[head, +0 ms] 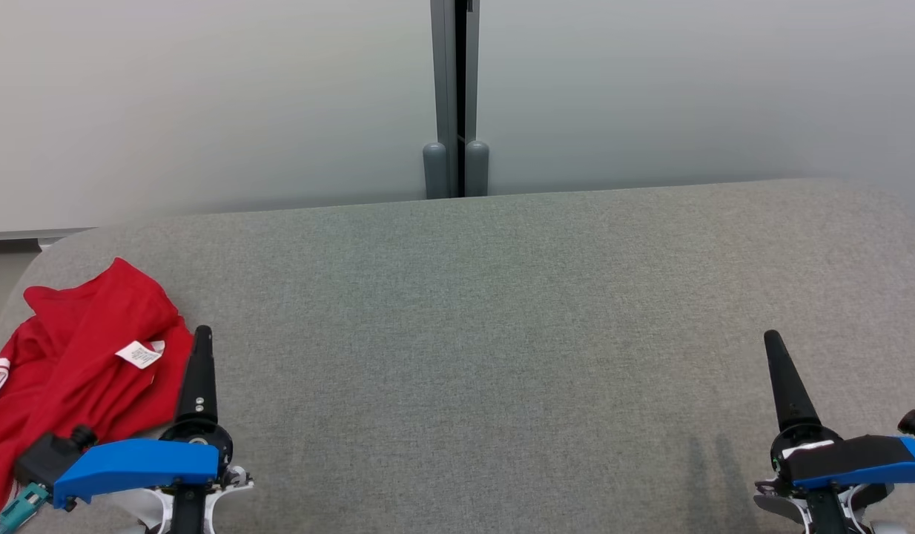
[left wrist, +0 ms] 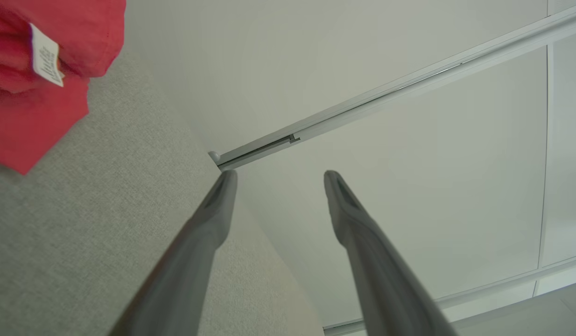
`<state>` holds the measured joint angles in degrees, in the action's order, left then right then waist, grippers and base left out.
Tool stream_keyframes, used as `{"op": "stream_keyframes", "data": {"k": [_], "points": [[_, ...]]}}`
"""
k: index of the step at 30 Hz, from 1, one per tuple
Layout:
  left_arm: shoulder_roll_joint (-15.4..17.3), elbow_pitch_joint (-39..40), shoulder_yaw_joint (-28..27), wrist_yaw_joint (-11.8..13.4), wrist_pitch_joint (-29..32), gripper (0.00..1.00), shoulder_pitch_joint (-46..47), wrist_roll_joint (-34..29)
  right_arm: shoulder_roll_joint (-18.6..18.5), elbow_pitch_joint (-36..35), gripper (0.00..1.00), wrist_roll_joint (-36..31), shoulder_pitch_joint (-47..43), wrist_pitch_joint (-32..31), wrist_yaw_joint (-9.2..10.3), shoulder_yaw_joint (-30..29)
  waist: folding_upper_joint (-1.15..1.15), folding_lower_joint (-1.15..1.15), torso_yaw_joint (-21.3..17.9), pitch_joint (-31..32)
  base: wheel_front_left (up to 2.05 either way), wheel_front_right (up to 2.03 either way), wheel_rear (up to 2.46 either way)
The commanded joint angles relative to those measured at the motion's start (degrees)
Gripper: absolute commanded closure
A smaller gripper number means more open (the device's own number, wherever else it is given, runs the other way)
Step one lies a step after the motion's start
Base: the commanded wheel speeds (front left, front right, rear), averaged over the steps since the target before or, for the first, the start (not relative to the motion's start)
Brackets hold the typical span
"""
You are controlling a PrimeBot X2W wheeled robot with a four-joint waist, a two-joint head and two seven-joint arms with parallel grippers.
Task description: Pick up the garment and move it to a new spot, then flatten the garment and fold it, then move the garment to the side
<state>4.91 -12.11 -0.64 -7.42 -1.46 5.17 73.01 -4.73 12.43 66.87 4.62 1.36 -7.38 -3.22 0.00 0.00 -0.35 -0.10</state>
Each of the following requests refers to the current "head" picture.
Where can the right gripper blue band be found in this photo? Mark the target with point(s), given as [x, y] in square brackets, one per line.
[850, 463]

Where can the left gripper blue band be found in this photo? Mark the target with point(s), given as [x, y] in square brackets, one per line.
[139, 463]

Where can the red shirt white sleeves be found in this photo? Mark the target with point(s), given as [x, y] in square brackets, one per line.
[79, 348]

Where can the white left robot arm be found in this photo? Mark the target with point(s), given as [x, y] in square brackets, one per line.
[150, 513]

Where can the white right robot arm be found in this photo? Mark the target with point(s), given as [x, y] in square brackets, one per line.
[824, 513]

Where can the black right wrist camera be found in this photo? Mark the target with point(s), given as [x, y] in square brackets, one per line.
[914, 424]

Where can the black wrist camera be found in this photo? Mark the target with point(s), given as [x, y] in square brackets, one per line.
[914, 424]
[46, 456]

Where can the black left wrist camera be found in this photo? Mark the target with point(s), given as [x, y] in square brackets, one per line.
[46, 456]

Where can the grey partition bottom rail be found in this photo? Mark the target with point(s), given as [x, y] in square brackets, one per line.
[27, 234]

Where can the grey rounded post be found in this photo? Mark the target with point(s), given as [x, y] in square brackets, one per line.
[477, 169]
[434, 170]

